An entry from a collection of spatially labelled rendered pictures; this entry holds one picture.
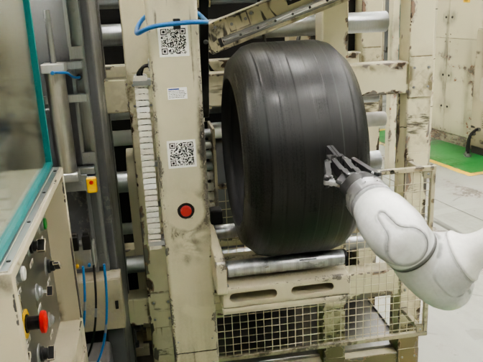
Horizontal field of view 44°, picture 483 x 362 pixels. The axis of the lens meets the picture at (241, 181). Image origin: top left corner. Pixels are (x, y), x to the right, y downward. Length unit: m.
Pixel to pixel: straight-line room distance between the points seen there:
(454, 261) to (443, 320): 2.13
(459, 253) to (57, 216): 0.84
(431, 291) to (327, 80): 0.59
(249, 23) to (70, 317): 1.05
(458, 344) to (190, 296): 1.68
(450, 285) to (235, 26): 1.13
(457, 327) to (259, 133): 2.04
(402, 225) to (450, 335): 2.15
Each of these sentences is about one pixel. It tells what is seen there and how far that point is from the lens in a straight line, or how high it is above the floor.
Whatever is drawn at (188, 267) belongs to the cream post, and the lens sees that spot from 1.68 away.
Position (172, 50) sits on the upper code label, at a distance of 1.53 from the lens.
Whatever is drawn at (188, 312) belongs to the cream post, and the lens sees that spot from 1.74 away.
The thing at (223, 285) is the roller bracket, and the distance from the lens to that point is 1.59.
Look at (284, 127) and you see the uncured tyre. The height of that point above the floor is 1.31.
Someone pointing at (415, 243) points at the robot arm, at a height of 1.20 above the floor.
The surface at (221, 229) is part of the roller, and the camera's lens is 1.87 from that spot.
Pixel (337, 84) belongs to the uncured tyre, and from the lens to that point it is 1.47.
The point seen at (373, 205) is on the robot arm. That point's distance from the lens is 1.07.
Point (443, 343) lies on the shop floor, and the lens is 3.07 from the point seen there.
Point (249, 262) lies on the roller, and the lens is 1.62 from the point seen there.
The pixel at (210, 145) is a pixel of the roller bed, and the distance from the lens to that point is 1.98.
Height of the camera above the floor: 1.60
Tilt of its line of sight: 17 degrees down
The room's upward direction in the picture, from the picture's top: 2 degrees counter-clockwise
